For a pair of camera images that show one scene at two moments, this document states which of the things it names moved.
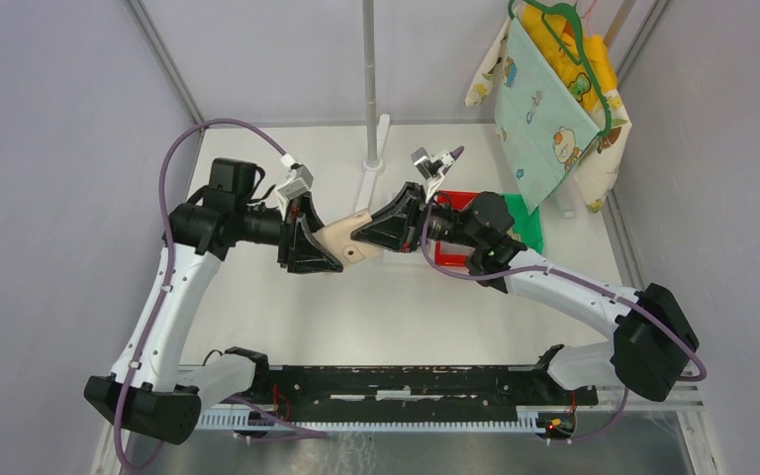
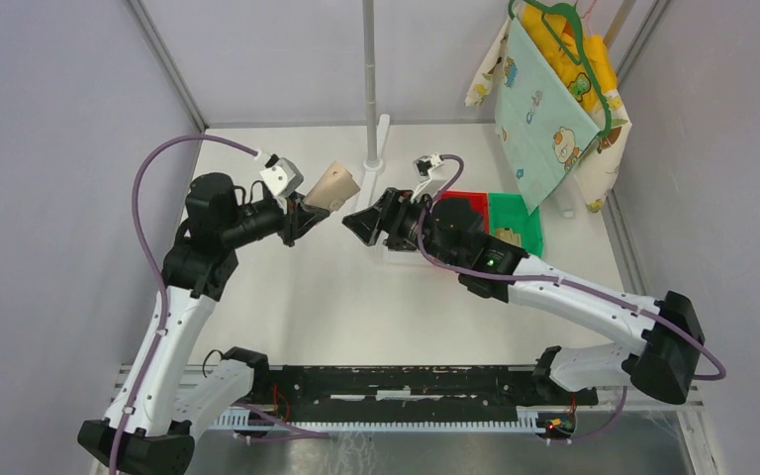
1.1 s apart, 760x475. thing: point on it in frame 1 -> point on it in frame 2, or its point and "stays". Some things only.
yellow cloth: [560, 54] stays
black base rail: [411, 392] stays
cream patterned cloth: [597, 174] stays
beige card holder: [336, 237] -> [335, 185]
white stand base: [373, 171] stays
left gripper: [299, 249] -> [300, 219]
